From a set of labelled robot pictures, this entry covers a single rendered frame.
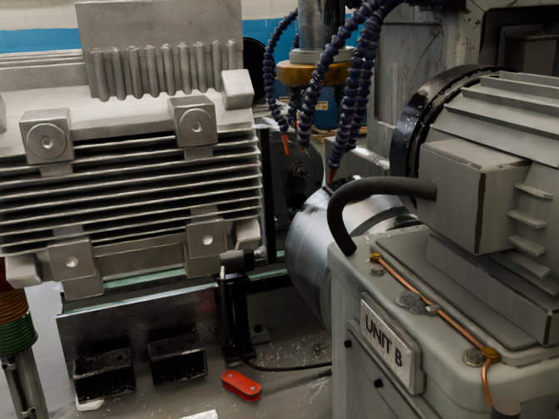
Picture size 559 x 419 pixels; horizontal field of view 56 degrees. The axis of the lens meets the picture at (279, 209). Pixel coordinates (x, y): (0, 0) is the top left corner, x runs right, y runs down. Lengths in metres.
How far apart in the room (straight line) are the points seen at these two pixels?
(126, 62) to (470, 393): 0.37
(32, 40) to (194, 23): 6.07
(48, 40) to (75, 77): 6.04
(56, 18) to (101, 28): 6.06
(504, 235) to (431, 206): 0.07
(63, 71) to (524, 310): 0.41
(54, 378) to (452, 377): 0.83
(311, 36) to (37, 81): 0.67
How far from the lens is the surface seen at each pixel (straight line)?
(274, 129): 1.29
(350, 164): 1.14
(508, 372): 0.47
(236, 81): 0.42
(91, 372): 1.02
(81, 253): 0.41
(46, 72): 0.44
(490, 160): 0.44
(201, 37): 0.43
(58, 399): 1.08
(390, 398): 0.56
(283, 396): 0.98
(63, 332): 1.07
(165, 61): 0.42
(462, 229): 0.45
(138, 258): 0.47
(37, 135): 0.39
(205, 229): 0.41
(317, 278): 0.77
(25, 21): 6.48
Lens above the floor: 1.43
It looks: 21 degrees down
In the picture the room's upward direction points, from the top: 3 degrees counter-clockwise
